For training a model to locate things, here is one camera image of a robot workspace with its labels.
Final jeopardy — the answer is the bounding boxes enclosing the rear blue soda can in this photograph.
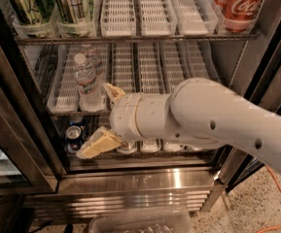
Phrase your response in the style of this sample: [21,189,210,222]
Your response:
[69,116,88,132]

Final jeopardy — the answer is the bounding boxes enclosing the wire shelf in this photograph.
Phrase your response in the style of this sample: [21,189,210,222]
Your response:
[15,34,261,46]
[65,148,219,162]
[48,108,111,117]

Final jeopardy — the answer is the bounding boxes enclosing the front blue soda can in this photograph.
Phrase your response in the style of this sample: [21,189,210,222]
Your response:
[65,126,86,153]

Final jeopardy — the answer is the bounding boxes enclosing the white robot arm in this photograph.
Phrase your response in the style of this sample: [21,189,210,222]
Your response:
[77,78,281,174]

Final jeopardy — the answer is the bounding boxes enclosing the middle tray water bottles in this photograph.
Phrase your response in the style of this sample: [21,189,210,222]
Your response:
[80,44,109,112]

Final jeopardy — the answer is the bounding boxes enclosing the middle wire shelf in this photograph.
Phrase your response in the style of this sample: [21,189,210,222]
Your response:
[48,108,111,117]

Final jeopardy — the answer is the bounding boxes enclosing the blue soda can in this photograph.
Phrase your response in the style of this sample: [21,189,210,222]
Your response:
[65,126,86,153]
[69,116,88,132]

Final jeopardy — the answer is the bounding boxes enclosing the top tray cola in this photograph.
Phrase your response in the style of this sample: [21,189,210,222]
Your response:
[209,0,262,34]

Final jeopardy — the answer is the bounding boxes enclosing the bottom tray blue cans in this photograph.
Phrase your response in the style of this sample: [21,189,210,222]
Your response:
[65,116,88,153]

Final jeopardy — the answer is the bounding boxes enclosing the top tray far left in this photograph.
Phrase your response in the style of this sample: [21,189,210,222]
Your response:
[13,7,60,39]

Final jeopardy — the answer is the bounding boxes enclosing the clear water bottle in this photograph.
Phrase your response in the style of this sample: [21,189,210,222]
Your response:
[80,44,105,80]
[72,52,106,113]

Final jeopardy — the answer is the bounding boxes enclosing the open fridge door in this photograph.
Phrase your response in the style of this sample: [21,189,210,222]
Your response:
[217,3,281,192]

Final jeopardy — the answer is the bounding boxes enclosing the front silver soda can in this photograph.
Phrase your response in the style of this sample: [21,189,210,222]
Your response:
[116,141,138,154]

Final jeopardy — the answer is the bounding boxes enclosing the right green drink can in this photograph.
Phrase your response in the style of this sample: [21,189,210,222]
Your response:
[55,0,93,24]

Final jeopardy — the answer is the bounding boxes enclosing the neighbouring fridge glass door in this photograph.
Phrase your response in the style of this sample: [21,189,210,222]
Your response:
[0,46,57,196]

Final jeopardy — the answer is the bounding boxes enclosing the front red cola can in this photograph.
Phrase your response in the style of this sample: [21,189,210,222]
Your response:
[224,0,262,33]

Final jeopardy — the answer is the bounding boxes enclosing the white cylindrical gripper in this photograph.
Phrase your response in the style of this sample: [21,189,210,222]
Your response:
[76,83,193,159]

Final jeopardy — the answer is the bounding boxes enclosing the stainless steel fridge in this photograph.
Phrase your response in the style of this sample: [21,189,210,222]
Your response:
[0,0,281,225]

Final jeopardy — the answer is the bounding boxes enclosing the top wire shelf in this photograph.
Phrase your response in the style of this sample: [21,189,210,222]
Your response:
[15,34,261,46]

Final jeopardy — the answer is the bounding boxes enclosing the middle tray far left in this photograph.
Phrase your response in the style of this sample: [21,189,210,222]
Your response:
[47,45,79,114]

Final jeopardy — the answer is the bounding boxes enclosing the left green drink can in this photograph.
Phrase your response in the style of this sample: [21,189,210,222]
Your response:
[9,0,54,25]

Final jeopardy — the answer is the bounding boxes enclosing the bottom wire shelf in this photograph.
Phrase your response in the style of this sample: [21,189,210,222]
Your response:
[65,148,219,162]

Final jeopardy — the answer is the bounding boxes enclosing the green drink can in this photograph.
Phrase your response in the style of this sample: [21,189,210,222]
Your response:
[55,0,93,24]
[9,0,54,25]

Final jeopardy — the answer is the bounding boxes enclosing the tray empty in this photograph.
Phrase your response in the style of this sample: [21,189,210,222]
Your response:
[111,43,136,93]
[100,0,136,37]
[138,0,177,36]
[171,0,218,36]

